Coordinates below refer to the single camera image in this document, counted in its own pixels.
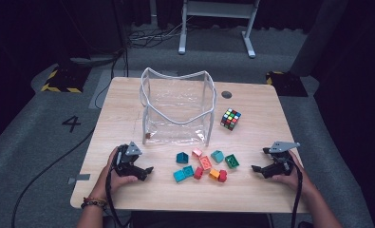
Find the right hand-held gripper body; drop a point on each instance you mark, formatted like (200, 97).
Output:
(281, 166)

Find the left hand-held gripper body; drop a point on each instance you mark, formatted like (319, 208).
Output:
(126, 166)

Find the green building block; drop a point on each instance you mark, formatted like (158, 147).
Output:
(232, 161)

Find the dark teal roof-shaped block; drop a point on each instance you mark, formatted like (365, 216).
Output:
(182, 158)

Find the red building block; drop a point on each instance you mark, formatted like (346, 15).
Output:
(198, 173)
(222, 176)

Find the light teal building block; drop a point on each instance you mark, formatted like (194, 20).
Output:
(217, 156)

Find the orange building block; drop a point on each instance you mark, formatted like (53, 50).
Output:
(214, 174)

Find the colourful puzzle cube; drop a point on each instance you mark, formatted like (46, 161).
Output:
(231, 119)

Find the pink building block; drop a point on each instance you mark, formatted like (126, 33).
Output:
(197, 152)

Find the coral building block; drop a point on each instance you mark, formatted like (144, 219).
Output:
(205, 163)

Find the clear plastic zipper bag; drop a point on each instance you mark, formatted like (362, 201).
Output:
(175, 95)

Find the person's right hand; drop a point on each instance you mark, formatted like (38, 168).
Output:
(297, 179)

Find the person's left hand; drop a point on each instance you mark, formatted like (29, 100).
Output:
(107, 180)

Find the grey tape piece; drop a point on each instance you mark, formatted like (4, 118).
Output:
(80, 178)

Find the grey round table grommet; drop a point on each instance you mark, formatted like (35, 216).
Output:
(226, 94)

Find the grey upright panel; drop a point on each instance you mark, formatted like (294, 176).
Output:
(318, 41)

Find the black yellow striped base plate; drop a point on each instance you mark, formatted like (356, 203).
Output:
(288, 85)
(65, 80)

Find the white metal stand frame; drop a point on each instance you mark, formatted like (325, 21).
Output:
(218, 9)

